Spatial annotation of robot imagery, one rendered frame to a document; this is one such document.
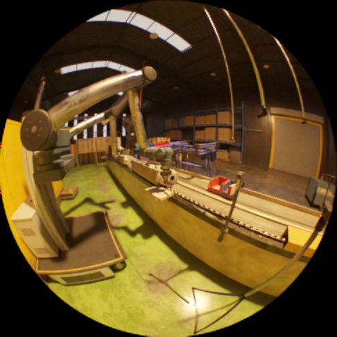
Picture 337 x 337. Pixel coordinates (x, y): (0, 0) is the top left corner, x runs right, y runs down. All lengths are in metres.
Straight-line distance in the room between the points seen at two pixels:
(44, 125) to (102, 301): 1.52
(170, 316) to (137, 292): 0.43
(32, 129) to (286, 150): 11.67
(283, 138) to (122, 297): 11.83
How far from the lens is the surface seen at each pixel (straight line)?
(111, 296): 1.49
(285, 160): 11.25
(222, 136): 10.49
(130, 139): 8.27
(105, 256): 1.28
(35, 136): 0.63
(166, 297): 1.40
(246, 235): 0.96
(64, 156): 1.30
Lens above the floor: 1.38
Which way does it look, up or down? 14 degrees down
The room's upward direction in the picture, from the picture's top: 1 degrees clockwise
